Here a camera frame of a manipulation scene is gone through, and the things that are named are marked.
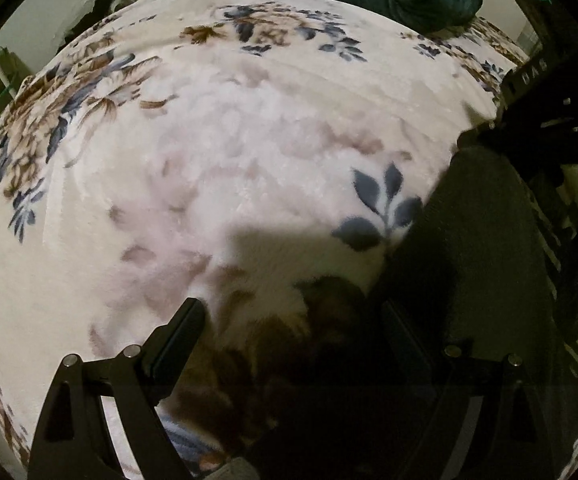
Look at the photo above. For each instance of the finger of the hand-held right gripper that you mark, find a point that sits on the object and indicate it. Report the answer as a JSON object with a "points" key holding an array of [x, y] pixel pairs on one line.
{"points": [[476, 136]]}

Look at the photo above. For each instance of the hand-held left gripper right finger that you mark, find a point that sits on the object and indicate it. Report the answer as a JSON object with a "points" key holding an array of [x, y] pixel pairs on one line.
{"points": [[410, 346]]}

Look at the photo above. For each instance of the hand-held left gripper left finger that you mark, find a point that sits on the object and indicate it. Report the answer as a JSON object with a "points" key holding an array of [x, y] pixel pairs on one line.
{"points": [[181, 341]]}

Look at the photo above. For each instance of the dark garment with striped trim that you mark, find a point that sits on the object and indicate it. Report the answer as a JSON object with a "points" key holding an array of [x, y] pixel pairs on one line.
{"points": [[484, 240]]}

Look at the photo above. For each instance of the floral plush blanket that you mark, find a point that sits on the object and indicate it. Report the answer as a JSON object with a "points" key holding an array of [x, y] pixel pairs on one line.
{"points": [[219, 160]]}

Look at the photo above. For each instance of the dark cloth by wall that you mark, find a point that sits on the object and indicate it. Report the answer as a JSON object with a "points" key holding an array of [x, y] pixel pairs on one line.
{"points": [[103, 4]]}

